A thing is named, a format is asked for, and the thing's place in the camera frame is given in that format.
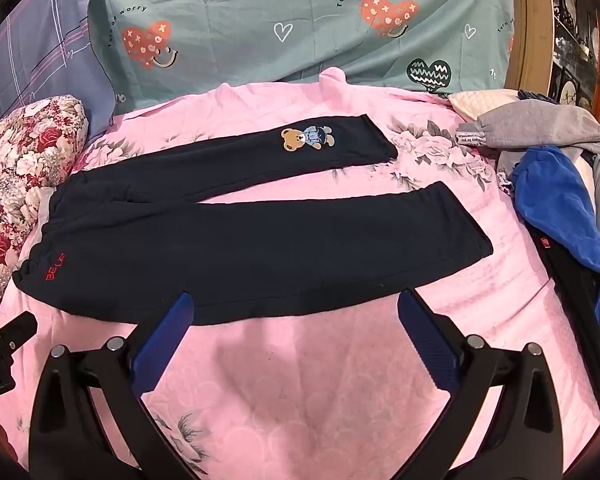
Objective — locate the dark navy pants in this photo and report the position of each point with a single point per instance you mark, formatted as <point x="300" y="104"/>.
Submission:
<point x="260" y="245"/>

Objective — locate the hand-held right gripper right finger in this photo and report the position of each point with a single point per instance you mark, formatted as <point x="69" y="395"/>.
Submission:
<point x="427" y="345"/>

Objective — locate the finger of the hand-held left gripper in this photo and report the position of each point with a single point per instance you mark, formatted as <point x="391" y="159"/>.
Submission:
<point x="15" y="332"/>

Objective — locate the teal heart-print quilt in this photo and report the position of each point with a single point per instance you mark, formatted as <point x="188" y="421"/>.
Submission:
<point x="280" y="10"/>

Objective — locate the pink floral blanket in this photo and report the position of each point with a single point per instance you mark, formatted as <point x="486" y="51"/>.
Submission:
<point x="305" y="385"/>

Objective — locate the cream cloth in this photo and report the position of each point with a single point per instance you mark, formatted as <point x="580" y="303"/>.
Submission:
<point x="477" y="102"/>

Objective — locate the wooden display cabinet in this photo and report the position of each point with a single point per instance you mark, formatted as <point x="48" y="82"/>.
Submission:
<point x="540" y="20"/>

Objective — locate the grey garment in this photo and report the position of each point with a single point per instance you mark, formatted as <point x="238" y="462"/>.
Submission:
<point x="535" y="122"/>

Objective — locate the red floral pillow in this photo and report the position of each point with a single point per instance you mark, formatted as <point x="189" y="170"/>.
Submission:
<point x="20" y="175"/>

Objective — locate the blue garment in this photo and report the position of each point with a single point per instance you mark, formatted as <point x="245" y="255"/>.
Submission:
<point x="555" y="200"/>

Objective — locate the blue plaid pillow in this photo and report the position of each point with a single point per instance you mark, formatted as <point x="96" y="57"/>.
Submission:
<point x="35" y="55"/>

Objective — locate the small white packet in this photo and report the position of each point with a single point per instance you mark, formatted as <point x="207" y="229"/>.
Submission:
<point x="471" y="135"/>

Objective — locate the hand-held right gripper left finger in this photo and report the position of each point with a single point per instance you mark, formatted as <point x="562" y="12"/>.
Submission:
<point x="162" y="345"/>

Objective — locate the black garment with red tag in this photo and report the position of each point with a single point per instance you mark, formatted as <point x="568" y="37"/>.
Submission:
<point x="570" y="280"/>

